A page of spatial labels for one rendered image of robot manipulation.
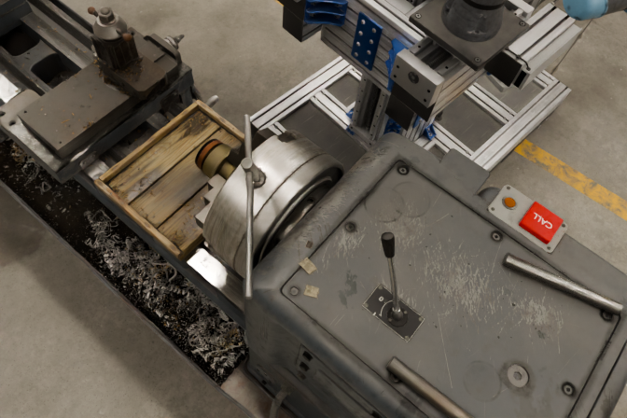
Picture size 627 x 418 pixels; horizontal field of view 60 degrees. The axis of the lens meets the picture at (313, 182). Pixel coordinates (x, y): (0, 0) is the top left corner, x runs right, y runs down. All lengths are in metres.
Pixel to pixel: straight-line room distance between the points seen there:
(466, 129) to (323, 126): 0.63
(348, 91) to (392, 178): 1.51
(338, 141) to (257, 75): 0.67
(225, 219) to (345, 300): 0.29
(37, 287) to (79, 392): 0.45
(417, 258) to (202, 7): 2.41
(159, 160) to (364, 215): 0.68
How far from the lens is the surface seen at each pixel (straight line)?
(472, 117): 2.58
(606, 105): 3.24
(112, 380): 2.23
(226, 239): 1.07
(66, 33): 1.90
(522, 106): 2.71
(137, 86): 1.47
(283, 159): 1.05
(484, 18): 1.43
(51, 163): 1.50
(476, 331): 0.96
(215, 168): 1.19
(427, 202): 1.03
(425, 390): 0.89
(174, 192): 1.43
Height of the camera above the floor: 2.12
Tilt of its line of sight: 59 degrees down
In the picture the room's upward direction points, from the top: 9 degrees clockwise
